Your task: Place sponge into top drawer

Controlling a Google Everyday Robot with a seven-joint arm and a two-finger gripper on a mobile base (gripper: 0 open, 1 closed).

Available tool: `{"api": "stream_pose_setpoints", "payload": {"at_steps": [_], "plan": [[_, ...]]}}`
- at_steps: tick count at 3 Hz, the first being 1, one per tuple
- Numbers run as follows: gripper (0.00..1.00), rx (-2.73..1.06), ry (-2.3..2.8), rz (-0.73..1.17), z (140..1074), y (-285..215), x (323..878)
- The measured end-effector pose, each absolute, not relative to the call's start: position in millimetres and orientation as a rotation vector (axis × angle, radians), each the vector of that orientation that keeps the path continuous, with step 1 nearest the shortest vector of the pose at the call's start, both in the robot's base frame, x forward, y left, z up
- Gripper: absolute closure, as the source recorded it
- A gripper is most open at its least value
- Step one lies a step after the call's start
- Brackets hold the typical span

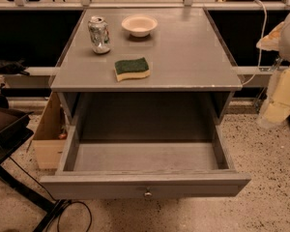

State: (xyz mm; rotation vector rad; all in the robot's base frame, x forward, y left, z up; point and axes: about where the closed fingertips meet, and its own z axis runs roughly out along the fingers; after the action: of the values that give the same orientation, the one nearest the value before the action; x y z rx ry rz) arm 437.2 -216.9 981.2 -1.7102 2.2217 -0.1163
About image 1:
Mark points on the cardboard box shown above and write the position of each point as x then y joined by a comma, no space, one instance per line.
49,138

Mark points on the open grey top drawer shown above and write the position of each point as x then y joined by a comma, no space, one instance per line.
91,169

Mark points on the grey wooden cabinet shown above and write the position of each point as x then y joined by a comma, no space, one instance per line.
183,99

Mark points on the green and yellow sponge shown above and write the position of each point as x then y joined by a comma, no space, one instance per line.
131,69

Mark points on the crushed aluminium soda can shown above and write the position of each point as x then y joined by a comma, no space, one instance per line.
98,30

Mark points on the white ceramic bowl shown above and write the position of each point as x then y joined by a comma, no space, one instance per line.
139,25

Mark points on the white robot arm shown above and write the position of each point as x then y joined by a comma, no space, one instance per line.
276,107

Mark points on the silver drawer knob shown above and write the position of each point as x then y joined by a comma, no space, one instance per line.
147,193

